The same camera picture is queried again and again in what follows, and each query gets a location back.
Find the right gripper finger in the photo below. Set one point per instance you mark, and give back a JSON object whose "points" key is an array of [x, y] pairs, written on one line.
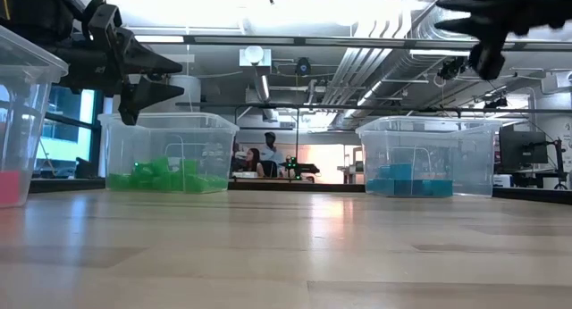
{"points": [[473, 4], [473, 27]]}

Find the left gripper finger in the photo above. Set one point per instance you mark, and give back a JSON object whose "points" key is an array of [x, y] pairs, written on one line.
{"points": [[143, 61], [143, 92]]}

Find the short green building block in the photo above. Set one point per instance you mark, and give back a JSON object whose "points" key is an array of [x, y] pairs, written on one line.
{"points": [[190, 167], [160, 165], [169, 183]]}

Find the long green building block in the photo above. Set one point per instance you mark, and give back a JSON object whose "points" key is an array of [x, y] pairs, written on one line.
{"points": [[196, 184], [118, 182], [140, 177]]}

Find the clear plastic storage bin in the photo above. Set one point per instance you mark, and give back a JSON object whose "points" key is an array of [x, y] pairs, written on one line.
{"points": [[27, 121], [473, 144], [179, 130]]}

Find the short red building block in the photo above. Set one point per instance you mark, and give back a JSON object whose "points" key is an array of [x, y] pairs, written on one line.
{"points": [[10, 188]]}

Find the long blue building block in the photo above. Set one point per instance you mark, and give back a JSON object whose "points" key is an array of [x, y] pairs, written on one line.
{"points": [[426, 189]]}

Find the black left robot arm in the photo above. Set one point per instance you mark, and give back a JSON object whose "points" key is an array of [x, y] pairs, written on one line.
{"points": [[36, 14]]}

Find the white light strip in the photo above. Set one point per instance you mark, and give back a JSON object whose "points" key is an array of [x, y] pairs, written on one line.
{"points": [[161, 38], [440, 52]]}

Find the black track light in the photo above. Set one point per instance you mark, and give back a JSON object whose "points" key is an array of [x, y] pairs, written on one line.
{"points": [[496, 103], [453, 68]]}

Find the white cylindrical column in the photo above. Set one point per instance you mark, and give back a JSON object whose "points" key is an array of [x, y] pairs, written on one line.
{"points": [[192, 99]]}

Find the large window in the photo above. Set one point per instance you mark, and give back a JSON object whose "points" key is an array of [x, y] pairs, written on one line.
{"points": [[67, 144]]}

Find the white round ceiling lamp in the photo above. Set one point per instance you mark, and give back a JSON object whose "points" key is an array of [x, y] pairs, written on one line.
{"points": [[254, 54]]}

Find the silver ceiling ducts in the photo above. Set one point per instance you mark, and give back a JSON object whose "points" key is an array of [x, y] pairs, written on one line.
{"points": [[357, 72]]}

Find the thin black horizontal bar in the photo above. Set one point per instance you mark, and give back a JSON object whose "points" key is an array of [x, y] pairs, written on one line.
{"points": [[268, 105]]}

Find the person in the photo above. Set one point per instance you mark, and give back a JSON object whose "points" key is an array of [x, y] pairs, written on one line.
{"points": [[273, 155], [253, 159]]}

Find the black computer monitor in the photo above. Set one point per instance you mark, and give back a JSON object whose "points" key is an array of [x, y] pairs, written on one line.
{"points": [[525, 150]]}

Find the black round ceiling device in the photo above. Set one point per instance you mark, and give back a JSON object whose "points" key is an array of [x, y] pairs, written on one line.
{"points": [[303, 67]]}

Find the black background robot equipment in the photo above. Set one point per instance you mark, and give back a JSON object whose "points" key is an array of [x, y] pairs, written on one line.
{"points": [[306, 168]]}

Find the black overhead frame beam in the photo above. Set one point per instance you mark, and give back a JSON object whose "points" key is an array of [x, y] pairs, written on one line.
{"points": [[339, 42]]}

